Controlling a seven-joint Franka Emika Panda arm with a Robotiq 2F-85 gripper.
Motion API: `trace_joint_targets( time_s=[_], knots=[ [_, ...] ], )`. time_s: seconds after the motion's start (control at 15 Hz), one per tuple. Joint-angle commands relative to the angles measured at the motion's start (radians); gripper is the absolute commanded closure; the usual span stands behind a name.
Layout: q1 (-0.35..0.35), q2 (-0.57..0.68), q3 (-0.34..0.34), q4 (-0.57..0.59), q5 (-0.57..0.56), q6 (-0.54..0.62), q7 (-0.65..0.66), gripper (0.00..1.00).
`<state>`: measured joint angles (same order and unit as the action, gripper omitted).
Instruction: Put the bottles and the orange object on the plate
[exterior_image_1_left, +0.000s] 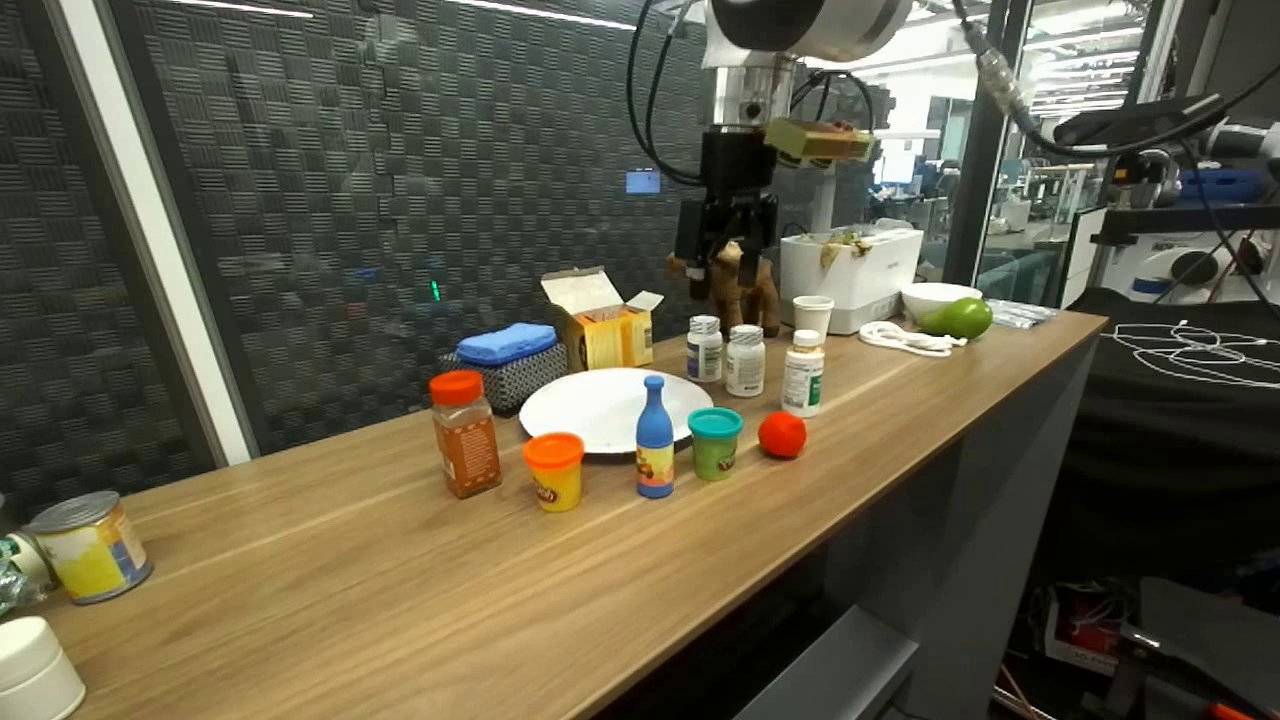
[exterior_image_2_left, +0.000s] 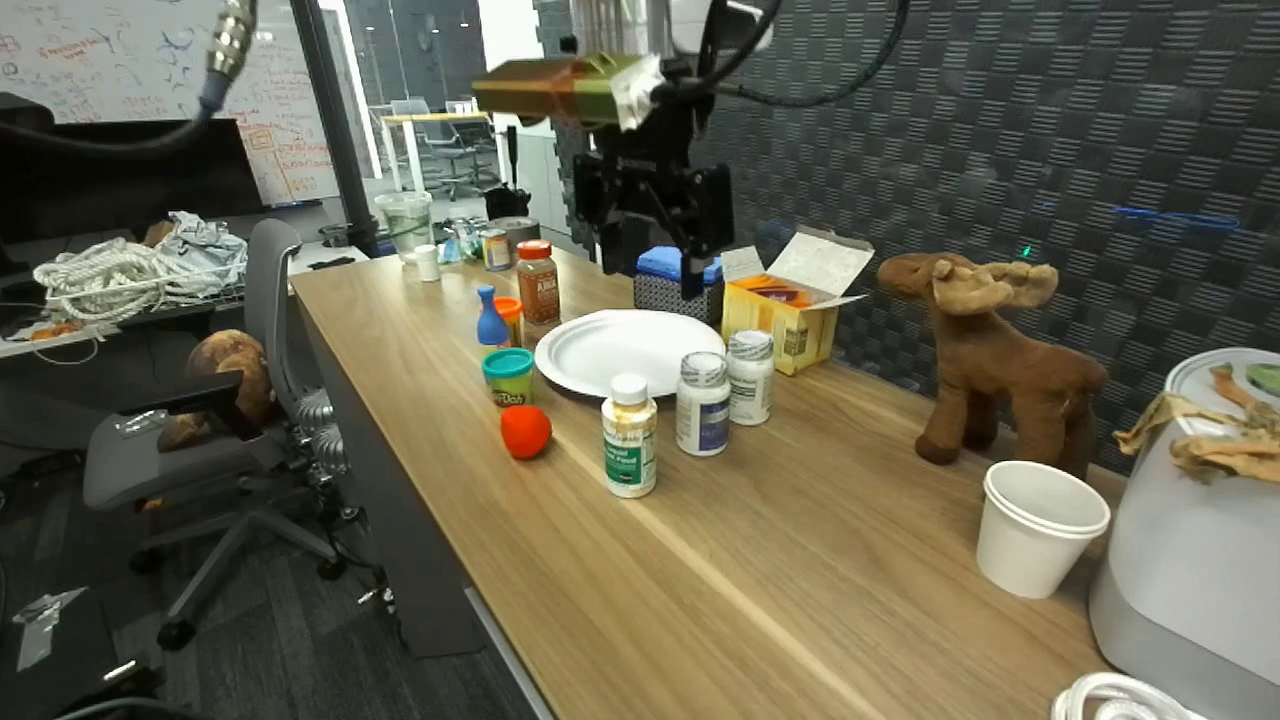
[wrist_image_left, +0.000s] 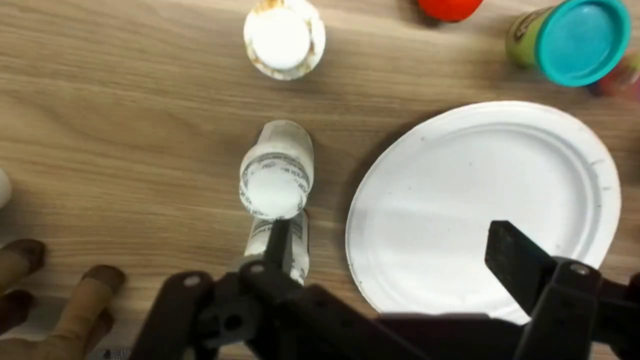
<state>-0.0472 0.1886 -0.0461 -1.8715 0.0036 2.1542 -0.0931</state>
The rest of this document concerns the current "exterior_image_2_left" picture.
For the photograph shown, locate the black looped cable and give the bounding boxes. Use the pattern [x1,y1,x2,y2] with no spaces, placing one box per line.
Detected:
[691,0,919,113]

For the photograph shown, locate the yellow tea bag box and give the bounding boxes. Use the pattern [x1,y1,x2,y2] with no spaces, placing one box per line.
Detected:
[717,223,881,381]

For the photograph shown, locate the white cable bundle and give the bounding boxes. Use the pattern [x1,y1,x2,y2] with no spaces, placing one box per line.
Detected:
[1048,667,1210,720]

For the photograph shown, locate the orange ball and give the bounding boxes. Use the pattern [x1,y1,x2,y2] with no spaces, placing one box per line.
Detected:
[496,399,556,465]

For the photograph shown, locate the grey office chair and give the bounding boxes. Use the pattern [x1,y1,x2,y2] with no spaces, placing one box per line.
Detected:
[77,217,390,656]

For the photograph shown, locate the pill bottle grey label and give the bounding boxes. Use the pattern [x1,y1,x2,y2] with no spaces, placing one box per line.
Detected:
[724,330,778,431]

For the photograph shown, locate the pill bottle green label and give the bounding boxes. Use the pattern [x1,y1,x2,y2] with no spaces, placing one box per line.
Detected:
[594,371,662,506]

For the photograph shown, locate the white paper scrap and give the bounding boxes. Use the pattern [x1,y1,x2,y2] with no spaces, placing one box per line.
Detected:
[9,582,88,678]

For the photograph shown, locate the black side desk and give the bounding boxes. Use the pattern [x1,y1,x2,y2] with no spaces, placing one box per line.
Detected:
[0,93,292,403]

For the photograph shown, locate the black vertical pole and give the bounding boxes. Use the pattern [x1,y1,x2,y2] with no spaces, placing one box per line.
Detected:
[289,0,389,251]

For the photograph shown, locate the brown crumpled paper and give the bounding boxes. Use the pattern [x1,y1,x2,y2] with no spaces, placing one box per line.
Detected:
[1113,362,1280,488]

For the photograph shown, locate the green white small object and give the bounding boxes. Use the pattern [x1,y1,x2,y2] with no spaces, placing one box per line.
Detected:
[436,217,483,269]

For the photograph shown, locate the white paper plate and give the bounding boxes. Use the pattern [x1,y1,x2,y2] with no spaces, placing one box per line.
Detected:
[530,309,730,403]

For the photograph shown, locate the translucent plastic container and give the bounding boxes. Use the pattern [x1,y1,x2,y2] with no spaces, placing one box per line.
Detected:
[377,189,439,257]

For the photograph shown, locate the white paper cup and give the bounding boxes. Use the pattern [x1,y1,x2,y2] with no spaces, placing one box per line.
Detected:
[970,457,1114,603]

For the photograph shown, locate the blue sponge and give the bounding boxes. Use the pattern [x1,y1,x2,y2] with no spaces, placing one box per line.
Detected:
[632,241,728,289]

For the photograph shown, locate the blue bowling pin bottle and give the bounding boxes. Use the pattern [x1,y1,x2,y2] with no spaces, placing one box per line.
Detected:
[470,281,514,351]

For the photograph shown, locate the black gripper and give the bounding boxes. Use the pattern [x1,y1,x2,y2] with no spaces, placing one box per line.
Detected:
[570,93,738,305]

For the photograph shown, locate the whiteboard with writing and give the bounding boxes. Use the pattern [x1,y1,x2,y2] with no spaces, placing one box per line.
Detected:
[0,0,345,213]

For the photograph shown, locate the brown moose plush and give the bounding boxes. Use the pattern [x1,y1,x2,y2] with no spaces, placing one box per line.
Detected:
[871,250,1113,479]

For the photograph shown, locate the white background table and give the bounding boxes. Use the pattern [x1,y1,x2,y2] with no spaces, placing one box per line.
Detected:
[377,109,507,204]

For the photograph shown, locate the white rope coil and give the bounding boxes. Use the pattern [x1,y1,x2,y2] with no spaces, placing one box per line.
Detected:
[29,208,253,338]

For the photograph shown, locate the teal lid dough tub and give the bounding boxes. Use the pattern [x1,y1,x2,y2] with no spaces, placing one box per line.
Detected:
[481,344,539,411]

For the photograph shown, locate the white round tub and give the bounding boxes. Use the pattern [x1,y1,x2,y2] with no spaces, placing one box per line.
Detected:
[401,241,449,289]

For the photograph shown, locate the dark grey foam block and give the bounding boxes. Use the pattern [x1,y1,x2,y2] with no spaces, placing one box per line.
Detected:
[628,272,730,330]

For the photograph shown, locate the white plastic appliance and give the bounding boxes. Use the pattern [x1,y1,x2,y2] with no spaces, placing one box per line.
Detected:
[1083,344,1280,720]

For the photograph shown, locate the pill bottle blue label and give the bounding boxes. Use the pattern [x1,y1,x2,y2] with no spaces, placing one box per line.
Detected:
[671,347,734,465]

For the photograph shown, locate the brown plush toy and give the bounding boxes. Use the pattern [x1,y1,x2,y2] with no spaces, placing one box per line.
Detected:
[155,324,280,451]

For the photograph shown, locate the orange lid spice jar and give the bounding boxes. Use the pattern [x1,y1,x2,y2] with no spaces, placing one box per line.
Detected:
[510,235,565,330]

